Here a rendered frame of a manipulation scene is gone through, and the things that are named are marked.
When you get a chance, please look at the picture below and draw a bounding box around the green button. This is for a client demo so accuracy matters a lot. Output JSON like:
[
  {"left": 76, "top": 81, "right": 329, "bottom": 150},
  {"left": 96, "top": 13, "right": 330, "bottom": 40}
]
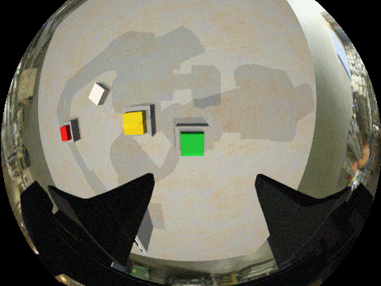
[{"left": 175, "top": 123, "right": 210, "bottom": 158}]

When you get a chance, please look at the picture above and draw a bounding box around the yellow button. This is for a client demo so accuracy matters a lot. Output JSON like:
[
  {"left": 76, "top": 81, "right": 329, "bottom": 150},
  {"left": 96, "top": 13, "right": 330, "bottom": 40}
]
[{"left": 121, "top": 105, "right": 156, "bottom": 137}]

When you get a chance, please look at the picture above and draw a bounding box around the red button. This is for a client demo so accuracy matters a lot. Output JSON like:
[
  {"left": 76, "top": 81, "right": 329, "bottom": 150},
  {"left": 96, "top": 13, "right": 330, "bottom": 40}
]
[{"left": 60, "top": 119, "right": 80, "bottom": 143}]

